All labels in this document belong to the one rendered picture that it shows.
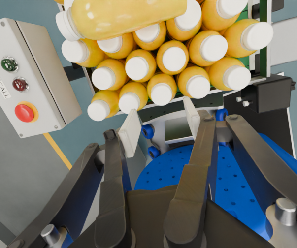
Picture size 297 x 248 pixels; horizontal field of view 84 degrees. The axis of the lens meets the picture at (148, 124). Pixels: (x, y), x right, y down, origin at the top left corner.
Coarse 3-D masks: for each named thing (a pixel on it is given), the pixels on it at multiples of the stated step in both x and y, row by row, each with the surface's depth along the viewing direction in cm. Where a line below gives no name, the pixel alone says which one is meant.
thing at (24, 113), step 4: (20, 104) 31; (16, 108) 31; (20, 108) 31; (24, 108) 31; (28, 108) 31; (16, 112) 31; (20, 112) 31; (24, 112) 31; (28, 112) 31; (32, 112) 31; (16, 116) 32; (20, 116) 31; (24, 116) 31; (28, 116) 31; (32, 116) 31; (20, 120) 32; (24, 120) 32; (28, 120) 32; (32, 120) 32
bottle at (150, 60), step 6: (132, 54) 32; (138, 54) 31; (144, 54) 31; (150, 54) 33; (126, 60) 32; (144, 60) 31; (150, 60) 32; (150, 66) 32; (156, 66) 36; (150, 72) 32; (144, 78) 33; (150, 78) 35
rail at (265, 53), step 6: (264, 0) 32; (270, 0) 32; (264, 6) 33; (270, 6) 32; (264, 12) 33; (270, 12) 32; (264, 18) 34; (270, 18) 33; (270, 24) 33; (270, 42) 34; (264, 48) 36; (270, 48) 35; (264, 54) 36; (270, 54) 35; (264, 60) 37; (270, 60) 36; (264, 66) 37; (264, 72) 38
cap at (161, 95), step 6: (162, 84) 31; (156, 90) 30; (162, 90) 30; (168, 90) 30; (156, 96) 31; (162, 96) 31; (168, 96) 31; (156, 102) 31; (162, 102) 31; (168, 102) 31
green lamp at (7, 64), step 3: (3, 60) 27; (6, 60) 28; (9, 60) 28; (0, 63) 28; (3, 63) 28; (6, 63) 28; (9, 63) 28; (12, 63) 28; (3, 66) 28; (6, 66) 28; (9, 66) 28; (12, 66) 28; (15, 66) 29; (6, 69) 28; (9, 69) 28; (12, 69) 28
